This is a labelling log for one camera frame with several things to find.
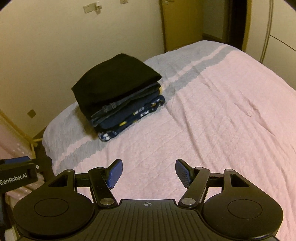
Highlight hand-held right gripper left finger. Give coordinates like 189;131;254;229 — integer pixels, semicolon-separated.
47;159;123;207

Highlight folded denim jeans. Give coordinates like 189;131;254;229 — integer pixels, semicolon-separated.
90;83;161;124

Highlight wooden frame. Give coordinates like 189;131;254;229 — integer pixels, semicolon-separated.
0;109;38;160

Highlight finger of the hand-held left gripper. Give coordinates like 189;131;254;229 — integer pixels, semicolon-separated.
0;156;35;166

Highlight black garment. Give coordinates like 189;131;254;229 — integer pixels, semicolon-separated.
71;54;162;117

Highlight cream wardrobe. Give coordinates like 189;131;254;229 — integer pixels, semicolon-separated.
245;0;296;91

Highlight folded navy printed garment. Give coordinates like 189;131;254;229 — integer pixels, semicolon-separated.
92;94;165;142

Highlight brown wooden door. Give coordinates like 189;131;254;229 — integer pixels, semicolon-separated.
160;0;232;53

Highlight striped grey pink blanket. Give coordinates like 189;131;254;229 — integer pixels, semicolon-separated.
43;40;296;241

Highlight pink curtain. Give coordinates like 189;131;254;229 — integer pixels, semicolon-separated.
0;128;48;195

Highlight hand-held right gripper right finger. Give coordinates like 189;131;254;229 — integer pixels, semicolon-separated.
175;159;252;207

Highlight wall switch plate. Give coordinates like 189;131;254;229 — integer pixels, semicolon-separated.
83;3;102;15

